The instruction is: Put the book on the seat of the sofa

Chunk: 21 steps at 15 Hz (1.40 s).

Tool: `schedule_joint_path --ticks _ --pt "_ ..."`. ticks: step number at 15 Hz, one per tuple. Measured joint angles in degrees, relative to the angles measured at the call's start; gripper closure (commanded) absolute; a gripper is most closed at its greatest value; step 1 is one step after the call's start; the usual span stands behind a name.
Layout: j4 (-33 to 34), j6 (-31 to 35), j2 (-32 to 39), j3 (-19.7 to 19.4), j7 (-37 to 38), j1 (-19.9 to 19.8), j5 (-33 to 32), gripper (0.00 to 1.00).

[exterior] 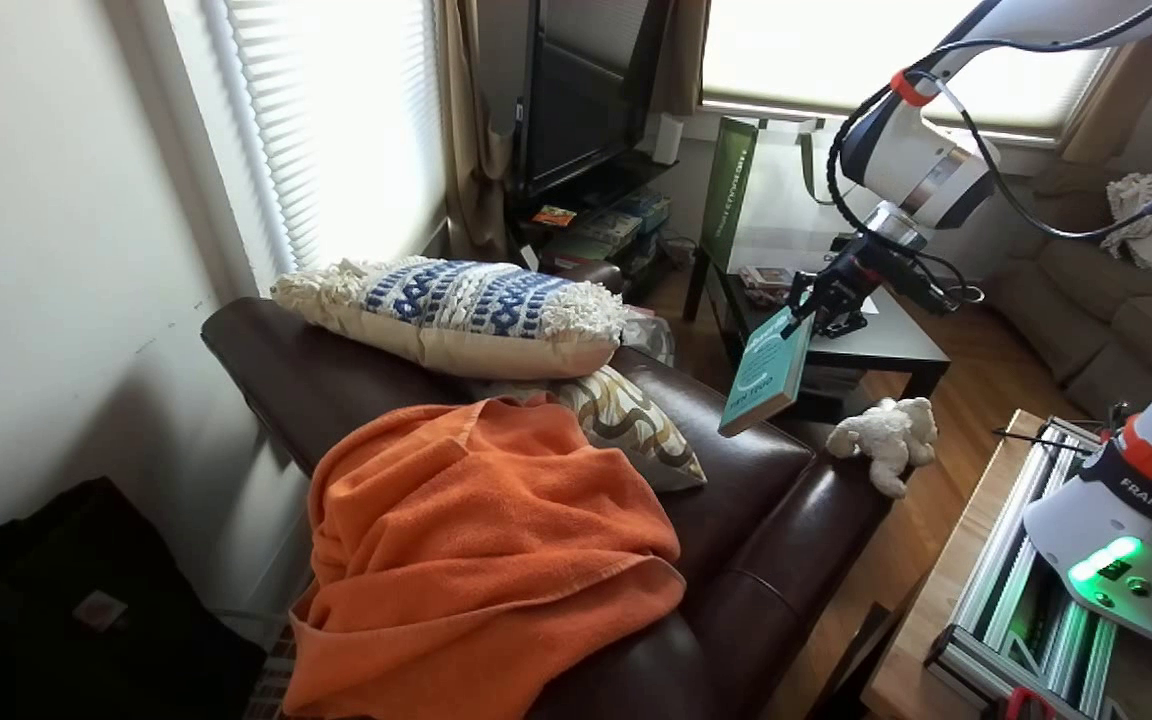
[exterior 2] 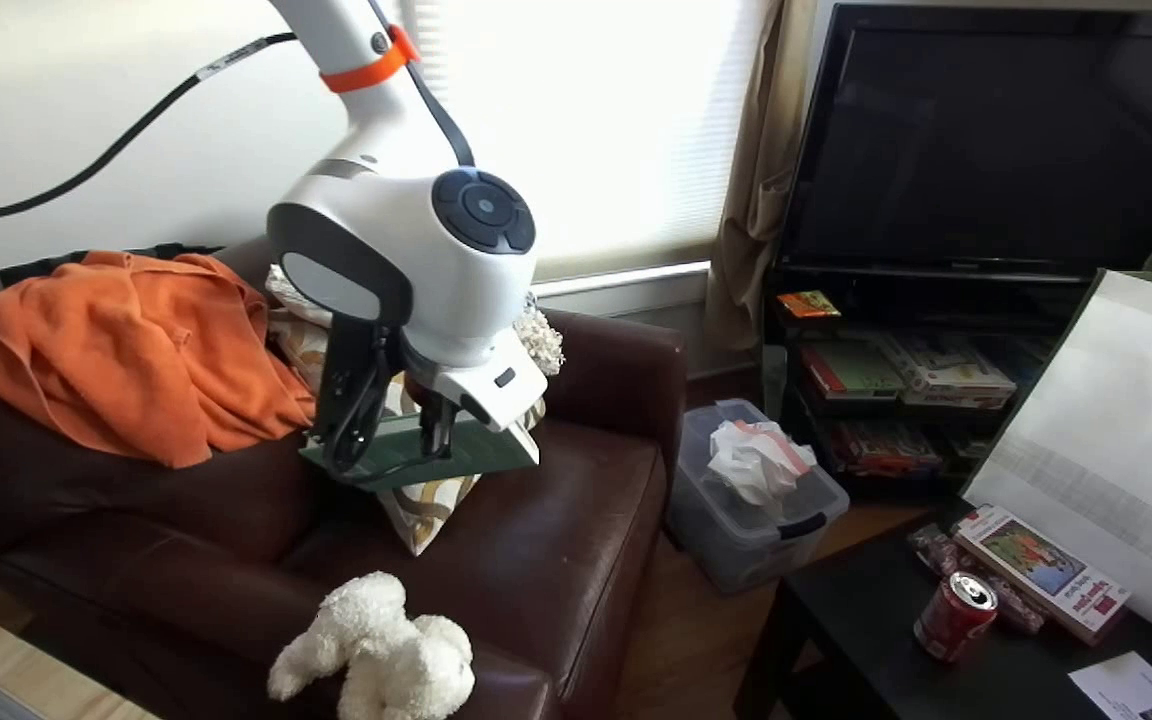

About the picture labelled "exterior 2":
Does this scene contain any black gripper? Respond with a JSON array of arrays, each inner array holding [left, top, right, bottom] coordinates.
[[311, 313, 463, 482]]

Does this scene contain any green paperback book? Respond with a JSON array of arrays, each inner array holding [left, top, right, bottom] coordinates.
[[295, 396, 549, 500]]

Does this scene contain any brown leather sofa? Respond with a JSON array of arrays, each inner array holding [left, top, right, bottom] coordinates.
[[0, 309, 692, 720]]

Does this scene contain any red green book stack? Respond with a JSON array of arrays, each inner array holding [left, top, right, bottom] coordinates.
[[793, 331, 913, 408]]

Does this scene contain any pale book stack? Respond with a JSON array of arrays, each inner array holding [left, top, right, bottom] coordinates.
[[867, 329, 1019, 417]]

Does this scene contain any yellow wave patterned pillow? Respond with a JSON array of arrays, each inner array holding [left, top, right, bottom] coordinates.
[[268, 313, 553, 561]]

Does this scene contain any white plush toy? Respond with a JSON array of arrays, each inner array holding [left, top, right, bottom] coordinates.
[[264, 569, 480, 720]]

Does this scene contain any orange fleece blanket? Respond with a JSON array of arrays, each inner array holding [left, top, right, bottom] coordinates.
[[0, 249, 318, 473]]

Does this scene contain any crumpled white paper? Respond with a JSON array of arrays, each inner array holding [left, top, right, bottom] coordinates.
[[703, 417, 821, 512]]

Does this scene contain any white window blind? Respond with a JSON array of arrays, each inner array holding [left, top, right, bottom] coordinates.
[[399, 0, 777, 287]]

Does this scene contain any beige window curtain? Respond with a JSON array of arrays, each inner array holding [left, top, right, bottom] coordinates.
[[703, 0, 837, 362]]

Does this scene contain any small orange card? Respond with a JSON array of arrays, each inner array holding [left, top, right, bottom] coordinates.
[[777, 287, 849, 323]]

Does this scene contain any black coffee table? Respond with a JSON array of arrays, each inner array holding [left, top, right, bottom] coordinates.
[[730, 527, 1152, 720]]

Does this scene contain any red soda can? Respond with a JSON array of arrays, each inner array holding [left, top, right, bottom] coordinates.
[[913, 569, 1005, 670]]

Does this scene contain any white colourful printed box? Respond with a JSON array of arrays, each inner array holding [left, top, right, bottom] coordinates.
[[950, 504, 1136, 650]]

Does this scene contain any black flat screen television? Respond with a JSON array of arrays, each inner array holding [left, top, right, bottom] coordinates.
[[785, 0, 1152, 287]]

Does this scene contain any white shopping bag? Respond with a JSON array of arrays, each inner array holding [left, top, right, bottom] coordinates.
[[959, 249, 1152, 670]]

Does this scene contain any white paper sheet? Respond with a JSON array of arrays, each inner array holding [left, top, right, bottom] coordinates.
[[1065, 650, 1152, 720]]

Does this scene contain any orange cable strap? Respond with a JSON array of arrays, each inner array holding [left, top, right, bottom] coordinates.
[[318, 22, 425, 99]]

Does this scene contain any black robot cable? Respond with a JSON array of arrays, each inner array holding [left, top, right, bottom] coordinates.
[[0, 30, 305, 228]]

